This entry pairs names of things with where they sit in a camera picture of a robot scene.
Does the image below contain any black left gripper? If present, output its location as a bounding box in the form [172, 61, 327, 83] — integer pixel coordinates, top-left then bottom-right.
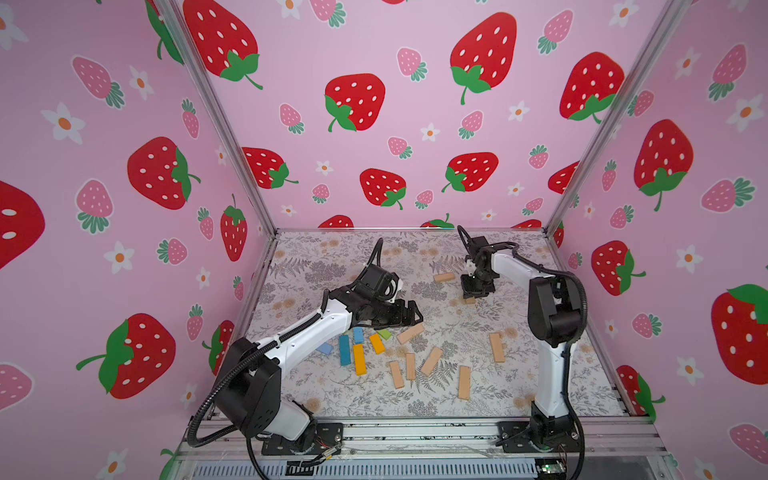
[368, 299, 424, 328]

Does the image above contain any natural wooden block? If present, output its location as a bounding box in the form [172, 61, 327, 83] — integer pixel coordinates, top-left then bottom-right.
[489, 332, 506, 363]
[406, 353, 416, 381]
[397, 323, 425, 345]
[421, 347, 443, 377]
[388, 361, 405, 390]
[433, 272, 456, 283]
[458, 365, 471, 401]

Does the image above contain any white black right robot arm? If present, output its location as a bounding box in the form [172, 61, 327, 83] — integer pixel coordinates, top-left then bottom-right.
[461, 242, 588, 451]

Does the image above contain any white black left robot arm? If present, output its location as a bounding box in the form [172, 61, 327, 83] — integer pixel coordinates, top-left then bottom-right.
[212, 287, 423, 452]

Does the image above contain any short yellow wooden block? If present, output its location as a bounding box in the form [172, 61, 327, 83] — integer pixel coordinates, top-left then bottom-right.
[369, 333, 386, 355]

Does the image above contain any light blue wooden block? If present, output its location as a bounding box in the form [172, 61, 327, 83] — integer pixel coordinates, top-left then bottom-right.
[352, 327, 364, 345]

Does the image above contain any long yellow wooden block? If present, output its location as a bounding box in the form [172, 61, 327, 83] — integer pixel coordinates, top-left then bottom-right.
[353, 344, 367, 376]

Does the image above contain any teal wooden block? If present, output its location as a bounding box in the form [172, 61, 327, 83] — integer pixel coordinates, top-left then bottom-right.
[338, 334, 352, 367]

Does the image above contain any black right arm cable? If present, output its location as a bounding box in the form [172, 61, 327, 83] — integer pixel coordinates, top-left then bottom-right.
[455, 224, 590, 480]

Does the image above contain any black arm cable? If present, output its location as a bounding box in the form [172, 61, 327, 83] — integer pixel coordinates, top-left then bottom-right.
[455, 224, 590, 480]
[185, 236, 385, 480]

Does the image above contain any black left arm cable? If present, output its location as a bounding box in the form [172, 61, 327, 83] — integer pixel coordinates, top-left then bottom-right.
[185, 236, 385, 480]

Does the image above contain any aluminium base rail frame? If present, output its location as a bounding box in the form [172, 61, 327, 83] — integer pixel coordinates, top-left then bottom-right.
[168, 417, 683, 479]

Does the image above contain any aluminium corner post right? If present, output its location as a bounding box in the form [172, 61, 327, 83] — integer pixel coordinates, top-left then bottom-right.
[543, 0, 691, 240]

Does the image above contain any aluminium corner post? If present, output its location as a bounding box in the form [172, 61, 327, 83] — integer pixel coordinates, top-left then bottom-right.
[156, 0, 278, 239]
[543, 0, 691, 240]

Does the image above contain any aluminium corner post left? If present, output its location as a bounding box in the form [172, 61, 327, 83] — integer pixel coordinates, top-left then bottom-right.
[156, 0, 278, 239]

